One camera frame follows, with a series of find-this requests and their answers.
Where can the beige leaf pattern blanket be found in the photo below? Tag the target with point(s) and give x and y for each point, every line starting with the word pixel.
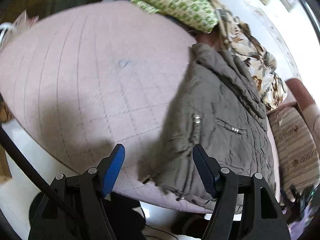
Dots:
pixel 236 37

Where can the grey quilted jacket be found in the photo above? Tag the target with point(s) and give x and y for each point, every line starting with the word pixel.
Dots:
pixel 217 106

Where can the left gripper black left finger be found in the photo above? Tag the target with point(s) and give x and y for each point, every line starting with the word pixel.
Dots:
pixel 84 197

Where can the cardboard box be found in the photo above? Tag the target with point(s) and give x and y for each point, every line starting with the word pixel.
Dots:
pixel 5 174

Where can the pink quilted bed cover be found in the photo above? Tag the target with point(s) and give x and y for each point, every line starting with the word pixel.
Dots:
pixel 79 81

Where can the maroon sofa armrest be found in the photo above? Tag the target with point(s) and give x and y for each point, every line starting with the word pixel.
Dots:
pixel 308 106

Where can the striped beige sofa cushion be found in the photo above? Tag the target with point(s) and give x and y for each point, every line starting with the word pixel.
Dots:
pixel 297 152

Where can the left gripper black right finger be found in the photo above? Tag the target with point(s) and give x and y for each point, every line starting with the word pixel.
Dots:
pixel 245 208

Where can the green white checkered blanket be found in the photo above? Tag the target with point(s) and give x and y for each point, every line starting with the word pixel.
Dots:
pixel 197 14

